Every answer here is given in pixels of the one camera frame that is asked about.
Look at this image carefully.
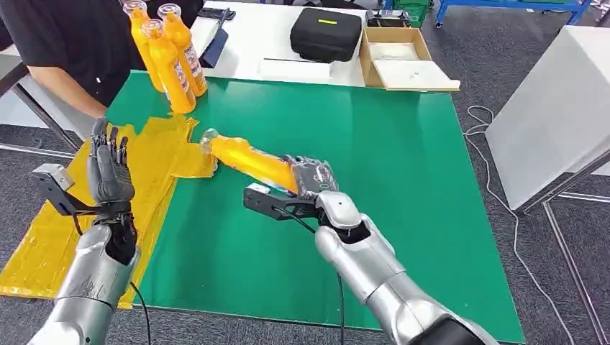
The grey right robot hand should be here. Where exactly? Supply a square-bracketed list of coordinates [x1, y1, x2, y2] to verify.
[283, 155, 340, 201]

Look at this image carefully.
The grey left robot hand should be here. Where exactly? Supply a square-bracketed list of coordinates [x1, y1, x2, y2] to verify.
[87, 117, 137, 206]

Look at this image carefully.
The orange drink bottle clear cap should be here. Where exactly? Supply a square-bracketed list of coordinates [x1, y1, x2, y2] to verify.
[141, 19, 197, 115]
[122, 0, 165, 93]
[200, 128, 300, 196]
[157, 3, 209, 98]

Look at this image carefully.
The green table mat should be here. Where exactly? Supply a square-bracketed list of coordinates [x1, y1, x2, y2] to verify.
[105, 70, 526, 345]

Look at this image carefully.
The yellow plastic sheet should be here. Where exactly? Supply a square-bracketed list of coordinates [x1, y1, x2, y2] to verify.
[0, 114, 219, 311]

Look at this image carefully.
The cardboard box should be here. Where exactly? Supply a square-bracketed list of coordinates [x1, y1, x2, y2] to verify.
[358, 27, 462, 93]

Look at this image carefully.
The black hard case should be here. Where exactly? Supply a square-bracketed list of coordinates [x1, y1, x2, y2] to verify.
[289, 6, 364, 64]

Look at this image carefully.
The grey side table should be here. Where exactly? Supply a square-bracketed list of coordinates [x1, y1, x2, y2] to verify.
[0, 62, 84, 153]

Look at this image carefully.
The white foam insert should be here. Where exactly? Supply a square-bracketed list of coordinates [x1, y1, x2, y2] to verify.
[369, 42, 420, 61]

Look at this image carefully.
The person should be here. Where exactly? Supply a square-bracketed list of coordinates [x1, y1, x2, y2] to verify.
[0, 0, 206, 119]

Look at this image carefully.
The black remote control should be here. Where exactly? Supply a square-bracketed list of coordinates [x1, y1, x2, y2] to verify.
[197, 6, 237, 21]

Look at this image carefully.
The green plastic crate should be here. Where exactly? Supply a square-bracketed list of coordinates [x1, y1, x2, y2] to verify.
[393, 0, 434, 29]

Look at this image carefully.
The white table with steel legs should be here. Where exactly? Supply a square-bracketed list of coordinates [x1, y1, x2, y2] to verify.
[484, 24, 610, 345]

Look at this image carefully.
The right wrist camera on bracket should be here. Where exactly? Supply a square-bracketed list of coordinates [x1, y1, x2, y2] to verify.
[242, 183, 320, 222]

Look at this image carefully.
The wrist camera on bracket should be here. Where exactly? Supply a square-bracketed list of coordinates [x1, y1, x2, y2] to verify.
[242, 183, 320, 222]
[30, 163, 132, 218]

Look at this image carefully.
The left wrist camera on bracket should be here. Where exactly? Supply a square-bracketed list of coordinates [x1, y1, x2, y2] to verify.
[30, 163, 132, 218]

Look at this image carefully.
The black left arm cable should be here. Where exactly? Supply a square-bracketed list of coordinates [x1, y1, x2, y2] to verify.
[71, 214, 153, 345]

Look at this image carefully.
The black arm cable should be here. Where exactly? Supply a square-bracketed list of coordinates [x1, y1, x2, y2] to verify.
[278, 207, 346, 345]
[71, 214, 153, 345]

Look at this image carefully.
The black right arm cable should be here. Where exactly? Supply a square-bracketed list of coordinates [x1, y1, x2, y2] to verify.
[278, 207, 346, 345]

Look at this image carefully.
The white floor cable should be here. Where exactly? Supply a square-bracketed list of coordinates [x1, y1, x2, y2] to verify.
[463, 104, 578, 345]

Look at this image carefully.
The blue metal frame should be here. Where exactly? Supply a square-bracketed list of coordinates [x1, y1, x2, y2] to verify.
[434, 0, 594, 27]

